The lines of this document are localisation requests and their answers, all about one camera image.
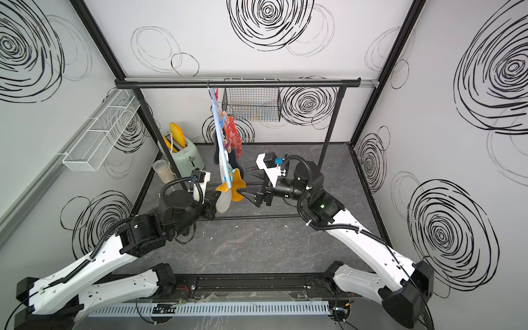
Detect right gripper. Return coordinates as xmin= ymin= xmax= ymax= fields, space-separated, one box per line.
xmin=238 ymin=165 xmax=312 ymax=208

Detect grey felt yellow-edged insole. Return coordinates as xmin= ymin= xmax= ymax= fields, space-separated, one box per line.
xmin=215 ymin=187 xmax=232 ymax=213

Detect orange fuzzy insole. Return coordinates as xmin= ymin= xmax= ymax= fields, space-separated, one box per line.
xmin=215 ymin=169 xmax=246 ymax=202

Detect light blue clip hanger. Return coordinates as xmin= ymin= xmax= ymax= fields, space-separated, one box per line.
xmin=207 ymin=85 xmax=232 ymax=189

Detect black garment rack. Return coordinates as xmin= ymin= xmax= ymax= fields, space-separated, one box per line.
xmin=115 ymin=78 xmax=362 ymax=221

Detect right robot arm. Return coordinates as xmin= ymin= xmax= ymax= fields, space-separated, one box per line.
xmin=236 ymin=153 xmax=435 ymax=329

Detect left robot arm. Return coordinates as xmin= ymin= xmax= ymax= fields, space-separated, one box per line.
xmin=8 ymin=170 xmax=220 ymax=329

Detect grey black-backed insole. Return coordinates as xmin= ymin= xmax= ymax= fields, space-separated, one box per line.
xmin=213 ymin=141 xmax=245 ymax=180

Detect red white patterned insole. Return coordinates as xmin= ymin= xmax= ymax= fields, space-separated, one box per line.
xmin=224 ymin=116 xmax=242 ymax=159

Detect mint green toaster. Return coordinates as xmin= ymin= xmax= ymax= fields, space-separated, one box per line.
xmin=165 ymin=135 xmax=205 ymax=177

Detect translucent plastic cup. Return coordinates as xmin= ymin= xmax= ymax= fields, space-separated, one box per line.
xmin=152 ymin=159 xmax=175 ymax=184

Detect yellow toast slice leaning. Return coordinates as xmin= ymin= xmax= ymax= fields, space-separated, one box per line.
xmin=163 ymin=137 xmax=174 ymax=152

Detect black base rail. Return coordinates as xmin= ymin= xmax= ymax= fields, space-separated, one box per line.
xmin=156 ymin=271 xmax=417 ymax=298

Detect black wire wall basket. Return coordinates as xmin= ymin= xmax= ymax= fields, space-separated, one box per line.
xmin=221 ymin=87 xmax=283 ymax=122

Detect white slotted cable duct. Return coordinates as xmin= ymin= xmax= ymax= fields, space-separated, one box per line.
xmin=90 ymin=301 xmax=331 ymax=318

